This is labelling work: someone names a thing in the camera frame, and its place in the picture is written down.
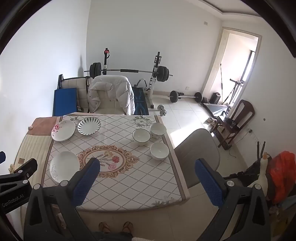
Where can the grey padded chair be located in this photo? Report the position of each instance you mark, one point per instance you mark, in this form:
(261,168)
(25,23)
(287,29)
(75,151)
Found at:
(196,153)

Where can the dark item with red label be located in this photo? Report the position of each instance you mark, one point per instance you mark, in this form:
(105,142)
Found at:
(80,108)

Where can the white door frame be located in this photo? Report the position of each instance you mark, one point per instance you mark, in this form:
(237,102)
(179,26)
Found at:
(213,64)

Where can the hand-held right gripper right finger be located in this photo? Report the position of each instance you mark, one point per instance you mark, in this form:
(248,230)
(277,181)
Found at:
(208,183)

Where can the red plastic bag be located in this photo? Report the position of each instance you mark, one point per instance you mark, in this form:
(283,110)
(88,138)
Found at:
(283,176)

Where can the blue folded mat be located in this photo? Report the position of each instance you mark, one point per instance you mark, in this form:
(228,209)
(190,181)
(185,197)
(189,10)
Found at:
(64,102)

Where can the beige quilted leather chair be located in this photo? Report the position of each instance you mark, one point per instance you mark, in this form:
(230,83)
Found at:
(81,92)

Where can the blue red floral white bowl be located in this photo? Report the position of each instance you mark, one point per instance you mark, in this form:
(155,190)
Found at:
(158,130)

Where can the white puffer jacket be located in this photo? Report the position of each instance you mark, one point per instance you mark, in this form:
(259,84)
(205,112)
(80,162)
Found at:
(121,90)

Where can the white knit fabric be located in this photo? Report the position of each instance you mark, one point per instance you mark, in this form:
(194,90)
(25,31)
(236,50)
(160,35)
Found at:
(140,239)

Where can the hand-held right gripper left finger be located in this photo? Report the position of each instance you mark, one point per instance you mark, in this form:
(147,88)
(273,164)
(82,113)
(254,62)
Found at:
(87,180)

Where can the person's dark clothing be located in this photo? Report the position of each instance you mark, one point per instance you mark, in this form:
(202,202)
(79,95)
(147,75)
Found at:
(113,236)

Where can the person's right foot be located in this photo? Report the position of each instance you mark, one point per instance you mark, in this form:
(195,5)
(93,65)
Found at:
(128,226)

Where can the person's left foot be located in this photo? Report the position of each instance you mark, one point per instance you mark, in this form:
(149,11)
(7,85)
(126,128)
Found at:
(104,227)

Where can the beige striped brown cloth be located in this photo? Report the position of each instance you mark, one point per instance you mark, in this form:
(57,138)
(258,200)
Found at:
(37,143)

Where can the black box appliance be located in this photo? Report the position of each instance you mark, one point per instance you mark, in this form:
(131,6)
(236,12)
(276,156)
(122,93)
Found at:
(215,98)

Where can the black exercise equipment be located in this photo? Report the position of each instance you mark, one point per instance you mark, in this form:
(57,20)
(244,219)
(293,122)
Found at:
(249,172)

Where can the grey floral white plate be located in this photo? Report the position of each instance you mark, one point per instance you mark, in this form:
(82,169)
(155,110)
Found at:
(63,165)

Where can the pair of white shoes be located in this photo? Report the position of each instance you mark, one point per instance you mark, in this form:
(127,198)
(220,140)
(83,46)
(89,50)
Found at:
(211,119)

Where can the pink floral white plate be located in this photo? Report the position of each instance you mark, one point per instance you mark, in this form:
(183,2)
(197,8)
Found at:
(63,130)

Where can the short barbell with black plates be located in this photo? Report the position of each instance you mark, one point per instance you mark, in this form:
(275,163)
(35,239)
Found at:
(174,96)

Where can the chrome dumbbell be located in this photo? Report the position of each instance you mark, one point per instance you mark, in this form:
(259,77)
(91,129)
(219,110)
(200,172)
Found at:
(163,113)

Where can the blue stroke patterned plate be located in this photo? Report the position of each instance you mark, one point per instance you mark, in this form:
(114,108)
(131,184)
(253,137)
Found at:
(89,125)

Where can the person's foot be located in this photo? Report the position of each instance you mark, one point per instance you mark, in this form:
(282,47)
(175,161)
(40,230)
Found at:
(104,227)
(128,226)

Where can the black blue weight bench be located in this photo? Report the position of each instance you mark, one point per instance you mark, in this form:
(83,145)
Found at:
(140,104)

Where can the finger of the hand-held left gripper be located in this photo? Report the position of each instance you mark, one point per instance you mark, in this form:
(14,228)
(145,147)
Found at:
(1,157)
(25,168)

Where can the dark wooden chair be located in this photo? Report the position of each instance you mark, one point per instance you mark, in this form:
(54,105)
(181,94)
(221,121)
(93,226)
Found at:
(246,110)

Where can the black metal frame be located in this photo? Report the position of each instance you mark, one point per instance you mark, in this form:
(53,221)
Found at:
(60,81)

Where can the black rimmed white bowl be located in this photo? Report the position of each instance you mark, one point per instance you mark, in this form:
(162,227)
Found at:
(140,136)

